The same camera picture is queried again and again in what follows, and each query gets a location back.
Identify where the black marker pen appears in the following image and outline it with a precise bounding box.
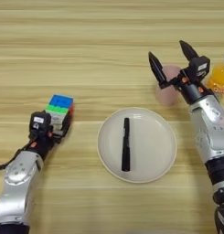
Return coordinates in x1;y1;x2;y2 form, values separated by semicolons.
121;117;132;172

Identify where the round beige plate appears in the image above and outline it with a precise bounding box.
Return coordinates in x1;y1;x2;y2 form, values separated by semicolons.
96;107;178;185

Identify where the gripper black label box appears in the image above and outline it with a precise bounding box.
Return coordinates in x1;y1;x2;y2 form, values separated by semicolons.
189;56;211;81
29;112;52;138

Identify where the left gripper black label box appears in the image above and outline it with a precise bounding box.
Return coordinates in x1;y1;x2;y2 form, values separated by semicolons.
29;112;52;138

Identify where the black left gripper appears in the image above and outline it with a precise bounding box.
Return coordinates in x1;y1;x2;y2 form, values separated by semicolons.
27;105;76;160

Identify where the multicolour puzzle cube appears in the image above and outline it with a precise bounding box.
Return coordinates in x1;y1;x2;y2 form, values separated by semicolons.
44;93;75;135

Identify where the pink plastic cup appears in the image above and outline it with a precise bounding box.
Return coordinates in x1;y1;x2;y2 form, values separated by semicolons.
155;64;182;107

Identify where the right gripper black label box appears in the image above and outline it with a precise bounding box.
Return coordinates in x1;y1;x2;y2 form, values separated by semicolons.
189;56;211;81

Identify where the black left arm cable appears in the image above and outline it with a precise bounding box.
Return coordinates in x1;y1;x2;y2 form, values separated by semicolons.
0;140;35;172

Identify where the orange juice bottle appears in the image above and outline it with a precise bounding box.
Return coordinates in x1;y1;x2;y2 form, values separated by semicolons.
207;54;224;100

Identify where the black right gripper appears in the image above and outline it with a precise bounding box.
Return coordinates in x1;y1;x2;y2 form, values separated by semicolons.
148;39;214;105

